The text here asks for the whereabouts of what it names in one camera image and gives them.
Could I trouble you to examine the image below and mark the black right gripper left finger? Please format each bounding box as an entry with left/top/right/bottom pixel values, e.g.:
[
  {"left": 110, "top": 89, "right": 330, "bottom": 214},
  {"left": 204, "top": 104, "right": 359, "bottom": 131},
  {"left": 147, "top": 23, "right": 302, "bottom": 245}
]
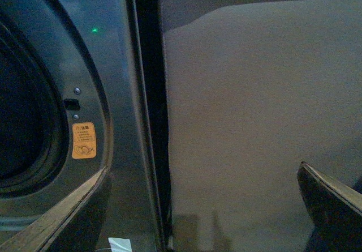
[{"left": 1, "top": 167, "right": 109, "bottom": 251}]

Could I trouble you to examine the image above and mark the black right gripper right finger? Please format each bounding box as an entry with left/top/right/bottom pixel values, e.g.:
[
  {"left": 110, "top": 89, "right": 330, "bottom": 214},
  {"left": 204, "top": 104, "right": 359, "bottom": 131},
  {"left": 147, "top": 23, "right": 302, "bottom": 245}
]
[{"left": 298, "top": 162, "right": 361, "bottom": 251}]

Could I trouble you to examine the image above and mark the grey front-load washing machine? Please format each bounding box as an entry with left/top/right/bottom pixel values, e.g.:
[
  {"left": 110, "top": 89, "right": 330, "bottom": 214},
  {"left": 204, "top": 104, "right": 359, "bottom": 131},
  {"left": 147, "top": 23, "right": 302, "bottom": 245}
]
[{"left": 1, "top": 0, "right": 167, "bottom": 251}]

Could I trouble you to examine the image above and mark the white paper label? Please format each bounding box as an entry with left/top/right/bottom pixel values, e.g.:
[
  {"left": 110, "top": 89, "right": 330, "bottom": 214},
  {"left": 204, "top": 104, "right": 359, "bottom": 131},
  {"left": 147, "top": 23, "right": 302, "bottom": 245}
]
[{"left": 108, "top": 237, "right": 132, "bottom": 252}]

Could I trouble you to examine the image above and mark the orange warning sticker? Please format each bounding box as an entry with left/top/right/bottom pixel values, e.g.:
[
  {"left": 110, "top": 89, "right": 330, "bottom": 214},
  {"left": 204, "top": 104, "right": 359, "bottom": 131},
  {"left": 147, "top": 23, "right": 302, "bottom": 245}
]
[{"left": 72, "top": 122, "right": 97, "bottom": 159}]

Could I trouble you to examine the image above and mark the black rubber door gasket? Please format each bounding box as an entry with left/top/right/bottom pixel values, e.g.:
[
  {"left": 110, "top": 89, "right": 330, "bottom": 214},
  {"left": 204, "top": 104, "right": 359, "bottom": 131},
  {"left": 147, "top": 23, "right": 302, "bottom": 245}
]
[{"left": 1, "top": 20, "right": 69, "bottom": 199}]

